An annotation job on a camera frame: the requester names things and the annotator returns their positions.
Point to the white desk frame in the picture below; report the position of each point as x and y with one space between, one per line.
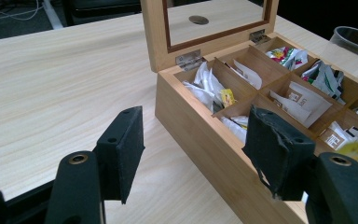
52 14

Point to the wooden tea box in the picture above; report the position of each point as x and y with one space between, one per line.
205 137

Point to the clear plastic cup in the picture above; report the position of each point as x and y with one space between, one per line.
355 40

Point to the assorted tea bag packets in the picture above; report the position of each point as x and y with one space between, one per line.
304 102

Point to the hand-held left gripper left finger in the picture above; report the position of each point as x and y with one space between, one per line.
122 155

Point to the black table grommet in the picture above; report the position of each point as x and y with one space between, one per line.
199 20

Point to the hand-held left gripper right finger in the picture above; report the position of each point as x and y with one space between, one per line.
276 149

